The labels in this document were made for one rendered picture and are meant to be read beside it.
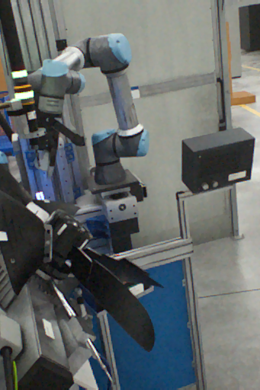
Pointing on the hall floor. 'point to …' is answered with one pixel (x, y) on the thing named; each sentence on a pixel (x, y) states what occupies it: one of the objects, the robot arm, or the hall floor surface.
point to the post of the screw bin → (107, 348)
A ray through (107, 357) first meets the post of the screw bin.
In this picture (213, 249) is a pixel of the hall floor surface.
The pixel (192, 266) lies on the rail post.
